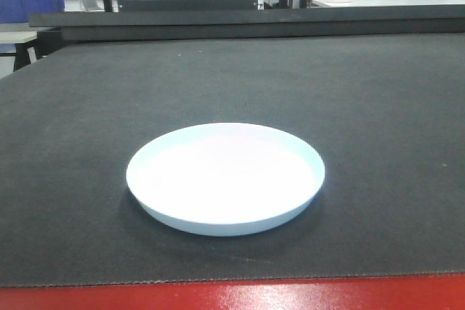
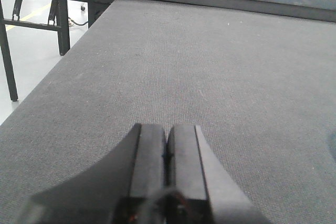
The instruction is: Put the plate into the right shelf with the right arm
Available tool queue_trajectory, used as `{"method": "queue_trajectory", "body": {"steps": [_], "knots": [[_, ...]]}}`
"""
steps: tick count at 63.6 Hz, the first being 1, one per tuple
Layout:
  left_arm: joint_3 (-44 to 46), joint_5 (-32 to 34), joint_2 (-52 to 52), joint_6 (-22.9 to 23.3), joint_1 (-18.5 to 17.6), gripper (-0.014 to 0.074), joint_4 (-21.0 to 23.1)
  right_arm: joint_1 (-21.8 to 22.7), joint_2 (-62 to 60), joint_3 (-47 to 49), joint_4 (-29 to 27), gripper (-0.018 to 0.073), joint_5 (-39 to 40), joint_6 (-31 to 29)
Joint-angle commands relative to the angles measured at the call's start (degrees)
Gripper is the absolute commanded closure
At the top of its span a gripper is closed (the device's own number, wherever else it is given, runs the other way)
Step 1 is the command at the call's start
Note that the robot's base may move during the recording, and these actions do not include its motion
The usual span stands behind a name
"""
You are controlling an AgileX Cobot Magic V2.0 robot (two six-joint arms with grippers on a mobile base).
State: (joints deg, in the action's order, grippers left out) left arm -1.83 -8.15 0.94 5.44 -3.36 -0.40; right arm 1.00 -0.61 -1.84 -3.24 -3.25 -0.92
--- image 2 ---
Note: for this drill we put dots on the white top black-legged table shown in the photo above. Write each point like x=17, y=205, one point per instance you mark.
x=35, y=52

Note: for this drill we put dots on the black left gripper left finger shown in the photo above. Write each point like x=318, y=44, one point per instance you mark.
x=110, y=190

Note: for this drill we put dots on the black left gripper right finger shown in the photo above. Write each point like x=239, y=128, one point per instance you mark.
x=211, y=195

